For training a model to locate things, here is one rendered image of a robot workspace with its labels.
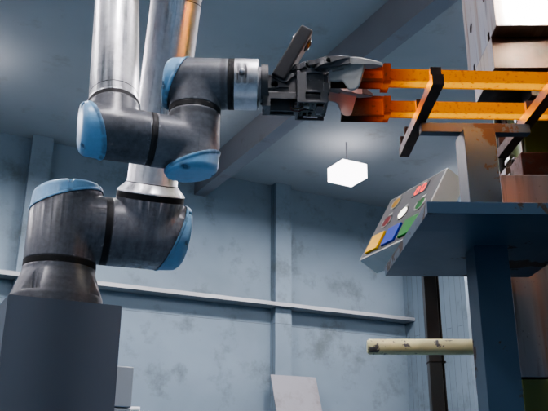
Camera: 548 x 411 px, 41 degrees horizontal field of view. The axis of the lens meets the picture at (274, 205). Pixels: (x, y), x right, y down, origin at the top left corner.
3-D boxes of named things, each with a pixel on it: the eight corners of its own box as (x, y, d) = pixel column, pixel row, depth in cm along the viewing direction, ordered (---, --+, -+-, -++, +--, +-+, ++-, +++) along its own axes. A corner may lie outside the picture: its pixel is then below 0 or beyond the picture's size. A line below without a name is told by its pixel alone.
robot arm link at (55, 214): (20, 268, 158) (30, 192, 164) (100, 275, 163) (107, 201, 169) (23, 250, 144) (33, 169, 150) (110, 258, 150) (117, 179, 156)
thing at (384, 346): (368, 355, 206) (367, 336, 207) (366, 357, 211) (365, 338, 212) (524, 355, 205) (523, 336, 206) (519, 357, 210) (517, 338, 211)
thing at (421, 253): (427, 213, 113) (426, 201, 113) (385, 276, 150) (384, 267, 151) (619, 215, 113) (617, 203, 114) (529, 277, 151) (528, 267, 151)
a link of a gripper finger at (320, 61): (355, 73, 126) (309, 83, 129) (355, 64, 127) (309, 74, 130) (347, 60, 122) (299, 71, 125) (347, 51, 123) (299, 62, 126)
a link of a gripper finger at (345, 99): (364, 124, 135) (321, 113, 131) (363, 95, 137) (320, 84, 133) (373, 117, 133) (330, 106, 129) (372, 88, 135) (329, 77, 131)
